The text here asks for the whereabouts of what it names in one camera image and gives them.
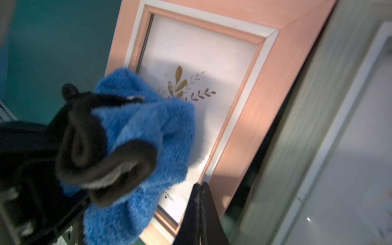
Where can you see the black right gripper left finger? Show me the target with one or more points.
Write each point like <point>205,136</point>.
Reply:
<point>189,233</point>

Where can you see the blue black-edged cloth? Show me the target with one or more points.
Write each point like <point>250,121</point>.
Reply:
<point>125,145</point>

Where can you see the grey-green picture frame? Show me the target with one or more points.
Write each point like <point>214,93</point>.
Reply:
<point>312,118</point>

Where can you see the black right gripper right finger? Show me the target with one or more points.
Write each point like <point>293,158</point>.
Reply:
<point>211,231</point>

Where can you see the pink picture frame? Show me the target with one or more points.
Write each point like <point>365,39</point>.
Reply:
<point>235,61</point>

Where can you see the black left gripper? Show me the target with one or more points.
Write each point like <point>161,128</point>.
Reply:
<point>34,209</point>

